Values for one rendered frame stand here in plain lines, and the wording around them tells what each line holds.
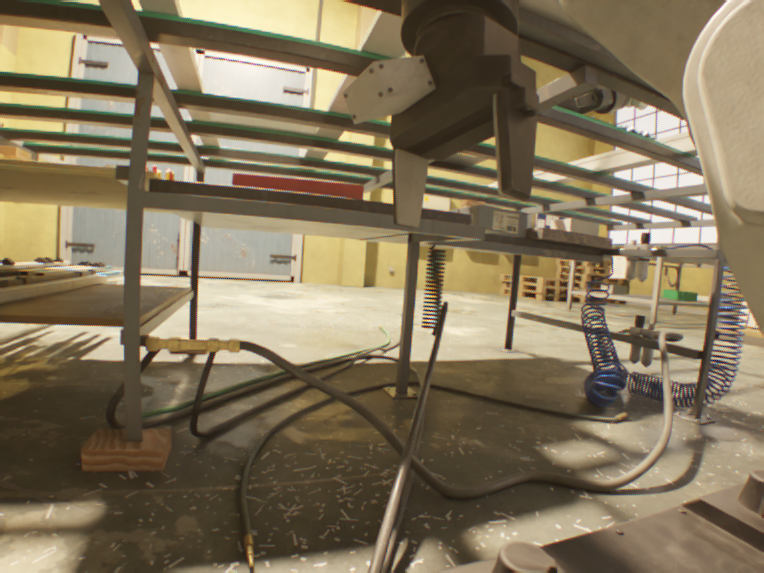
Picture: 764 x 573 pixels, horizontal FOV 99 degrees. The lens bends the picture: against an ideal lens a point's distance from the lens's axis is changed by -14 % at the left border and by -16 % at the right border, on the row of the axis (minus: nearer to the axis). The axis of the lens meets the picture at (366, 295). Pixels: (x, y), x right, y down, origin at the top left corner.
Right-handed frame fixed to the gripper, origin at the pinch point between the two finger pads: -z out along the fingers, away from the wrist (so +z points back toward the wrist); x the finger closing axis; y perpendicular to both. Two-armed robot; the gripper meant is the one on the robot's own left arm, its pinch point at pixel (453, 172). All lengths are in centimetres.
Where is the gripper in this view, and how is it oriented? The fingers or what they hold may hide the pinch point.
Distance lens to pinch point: 28.1
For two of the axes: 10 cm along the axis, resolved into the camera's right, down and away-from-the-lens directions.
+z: 0.8, -10.0, 0.5
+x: -4.9, 0.1, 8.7
